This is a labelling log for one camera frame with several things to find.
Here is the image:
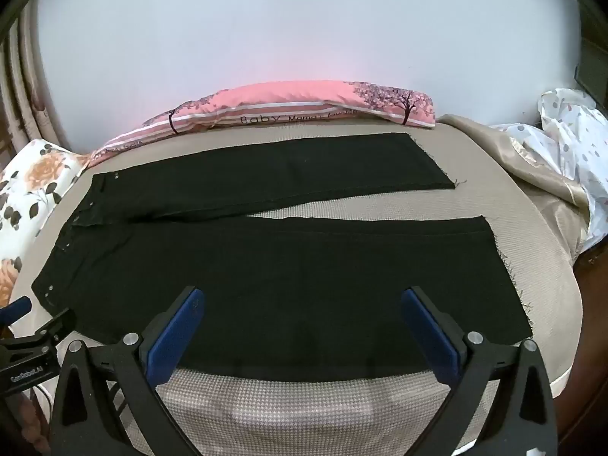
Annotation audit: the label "pink plaid blanket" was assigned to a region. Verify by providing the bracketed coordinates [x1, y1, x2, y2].
[88, 81, 437, 168]

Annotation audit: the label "white floral pillow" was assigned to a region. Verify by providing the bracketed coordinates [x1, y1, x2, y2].
[0, 139, 91, 309]

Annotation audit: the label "dark cabinet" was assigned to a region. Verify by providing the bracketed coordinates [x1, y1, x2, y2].
[572, 0, 608, 100]

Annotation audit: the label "beige curtain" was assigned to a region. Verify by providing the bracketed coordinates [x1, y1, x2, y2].
[0, 0, 72, 153]

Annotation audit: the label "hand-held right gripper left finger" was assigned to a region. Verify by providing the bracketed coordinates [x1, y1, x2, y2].
[50, 286, 206, 456]

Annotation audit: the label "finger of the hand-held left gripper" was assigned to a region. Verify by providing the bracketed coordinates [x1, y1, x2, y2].
[0, 297, 33, 329]
[29, 309, 78, 344]

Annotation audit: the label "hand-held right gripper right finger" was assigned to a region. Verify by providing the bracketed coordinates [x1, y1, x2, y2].
[400, 286, 556, 456]

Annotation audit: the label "beige satin blanket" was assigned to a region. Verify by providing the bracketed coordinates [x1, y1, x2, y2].
[437, 114, 594, 267]

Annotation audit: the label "beige checked bed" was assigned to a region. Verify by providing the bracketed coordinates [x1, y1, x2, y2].
[0, 114, 583, 456]

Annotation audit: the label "white dotted blanket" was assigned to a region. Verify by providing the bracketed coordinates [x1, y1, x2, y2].
[489, 88, 608, 252]

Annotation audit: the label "black pants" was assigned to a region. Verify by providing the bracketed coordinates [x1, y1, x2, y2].
[31, 132, 533, 383]

